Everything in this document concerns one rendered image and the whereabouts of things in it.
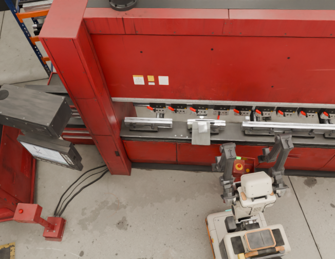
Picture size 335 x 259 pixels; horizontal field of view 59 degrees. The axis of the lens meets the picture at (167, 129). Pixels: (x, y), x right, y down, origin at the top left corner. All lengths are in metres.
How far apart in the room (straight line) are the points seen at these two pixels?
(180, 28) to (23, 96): 1.19
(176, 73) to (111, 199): 2.00
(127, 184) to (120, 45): 2.08
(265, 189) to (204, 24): 1.31
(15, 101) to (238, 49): 1.61
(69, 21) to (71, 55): 0.22
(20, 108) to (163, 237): 2.19
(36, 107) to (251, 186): 1.67
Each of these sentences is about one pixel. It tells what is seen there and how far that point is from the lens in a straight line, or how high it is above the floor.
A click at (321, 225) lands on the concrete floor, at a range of 4.01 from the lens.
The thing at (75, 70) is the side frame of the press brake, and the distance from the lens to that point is 2.26.
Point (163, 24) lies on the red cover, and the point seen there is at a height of 2.25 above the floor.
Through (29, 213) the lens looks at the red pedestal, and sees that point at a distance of 3.21.
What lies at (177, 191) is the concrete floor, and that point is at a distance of 3.77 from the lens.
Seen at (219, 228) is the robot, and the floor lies 0.28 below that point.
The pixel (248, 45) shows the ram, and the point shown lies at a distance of 2.24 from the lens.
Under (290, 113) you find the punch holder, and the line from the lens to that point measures 2.98.
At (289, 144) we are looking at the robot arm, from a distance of 2.35.
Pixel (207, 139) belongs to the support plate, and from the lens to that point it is 2.94.
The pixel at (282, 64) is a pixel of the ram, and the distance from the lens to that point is 2.43.
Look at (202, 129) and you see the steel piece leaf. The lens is 2.99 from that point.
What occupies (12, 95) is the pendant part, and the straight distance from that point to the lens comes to 2.36.
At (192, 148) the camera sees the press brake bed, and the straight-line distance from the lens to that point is 3.27.
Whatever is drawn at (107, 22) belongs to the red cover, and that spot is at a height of 2.26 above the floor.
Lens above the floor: 3.57
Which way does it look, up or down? 59 degrees down
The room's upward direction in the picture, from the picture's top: 4 degrees counter-clockwise
